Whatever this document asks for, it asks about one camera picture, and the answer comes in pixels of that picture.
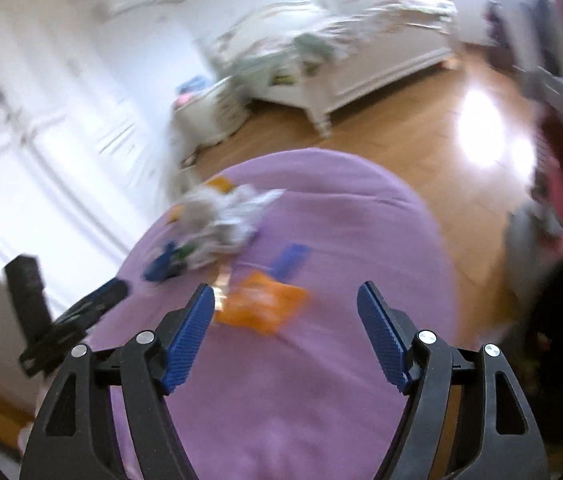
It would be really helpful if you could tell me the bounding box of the purple round tablecloth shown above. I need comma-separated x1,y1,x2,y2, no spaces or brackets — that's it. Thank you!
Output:
83,147,461,480

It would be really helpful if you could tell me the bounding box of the black trash bin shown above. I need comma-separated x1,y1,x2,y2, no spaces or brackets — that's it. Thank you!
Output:
501,261,563,448

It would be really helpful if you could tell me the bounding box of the white wardrobe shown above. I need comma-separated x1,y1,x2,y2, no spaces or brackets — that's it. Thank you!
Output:
0,0,173,311

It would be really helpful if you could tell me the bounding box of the dark blue wrapper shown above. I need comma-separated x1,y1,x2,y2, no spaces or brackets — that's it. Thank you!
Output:
143,242,184,283

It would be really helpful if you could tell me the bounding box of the orange candy wrapper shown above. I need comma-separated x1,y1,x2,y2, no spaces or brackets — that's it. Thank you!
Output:
213,271,309,335

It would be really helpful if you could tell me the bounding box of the yellow snack bag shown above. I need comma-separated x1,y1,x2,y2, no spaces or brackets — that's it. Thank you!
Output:
204,174,236,194

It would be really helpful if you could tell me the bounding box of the white bed frame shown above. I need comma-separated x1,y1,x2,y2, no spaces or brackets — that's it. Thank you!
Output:
210,21,461,138

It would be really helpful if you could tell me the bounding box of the white tissue paper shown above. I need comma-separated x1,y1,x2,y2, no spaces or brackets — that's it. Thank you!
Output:
176,184,285,270

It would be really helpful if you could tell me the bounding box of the floral quilt bedding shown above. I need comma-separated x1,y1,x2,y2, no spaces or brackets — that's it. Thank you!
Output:
214,0,457,87

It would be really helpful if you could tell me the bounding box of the white nightstand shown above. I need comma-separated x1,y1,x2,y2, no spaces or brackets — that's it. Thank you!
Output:
173,77,250,155

